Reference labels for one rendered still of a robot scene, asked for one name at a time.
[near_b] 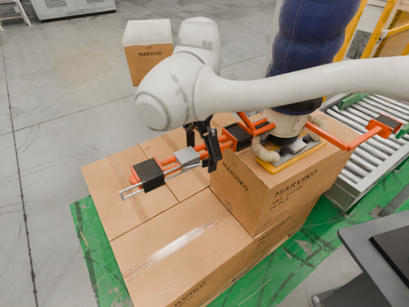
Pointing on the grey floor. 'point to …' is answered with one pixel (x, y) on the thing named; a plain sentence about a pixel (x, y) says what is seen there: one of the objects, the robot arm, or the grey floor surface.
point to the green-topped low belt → (14, 10)
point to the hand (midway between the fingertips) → (201, 156)
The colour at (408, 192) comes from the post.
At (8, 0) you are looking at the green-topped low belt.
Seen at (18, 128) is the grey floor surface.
